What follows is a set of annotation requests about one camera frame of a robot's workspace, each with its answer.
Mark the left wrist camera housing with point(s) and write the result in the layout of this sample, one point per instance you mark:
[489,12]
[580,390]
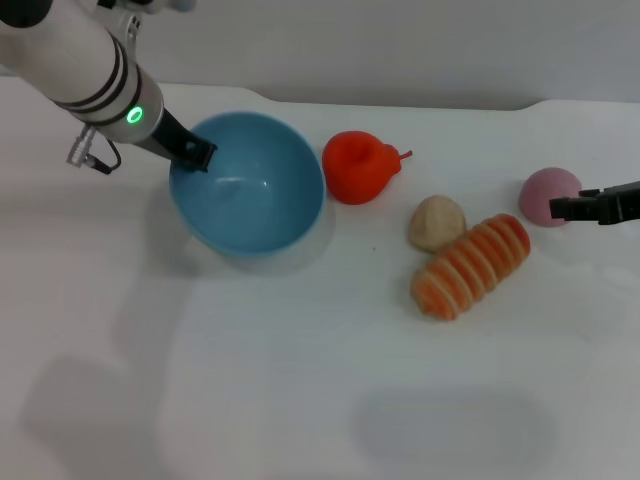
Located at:
[182,4]

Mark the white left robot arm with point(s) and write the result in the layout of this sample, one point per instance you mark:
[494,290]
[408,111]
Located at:
[65,55]

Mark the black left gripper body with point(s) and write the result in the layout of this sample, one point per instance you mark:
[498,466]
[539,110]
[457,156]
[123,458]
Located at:
[170,135]

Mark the tan ridged shrimp toy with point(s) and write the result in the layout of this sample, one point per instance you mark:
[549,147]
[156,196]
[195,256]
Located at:
[470,270]

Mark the beige round bun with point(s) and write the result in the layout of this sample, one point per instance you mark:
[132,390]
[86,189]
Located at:
[435,220]

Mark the blue bowl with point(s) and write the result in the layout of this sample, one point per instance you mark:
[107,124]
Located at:
[250,215]

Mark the red pear toy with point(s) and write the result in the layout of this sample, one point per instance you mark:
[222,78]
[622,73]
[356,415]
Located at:
[355,170]

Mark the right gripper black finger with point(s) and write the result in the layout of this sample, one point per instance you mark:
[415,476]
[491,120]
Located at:
[580,206]

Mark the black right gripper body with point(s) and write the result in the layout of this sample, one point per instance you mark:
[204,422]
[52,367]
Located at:
[622,204]

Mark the pink peach toy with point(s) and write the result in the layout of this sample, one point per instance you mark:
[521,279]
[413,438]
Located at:
[540,195]

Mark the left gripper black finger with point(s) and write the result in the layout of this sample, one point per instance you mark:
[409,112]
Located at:
[196,155]

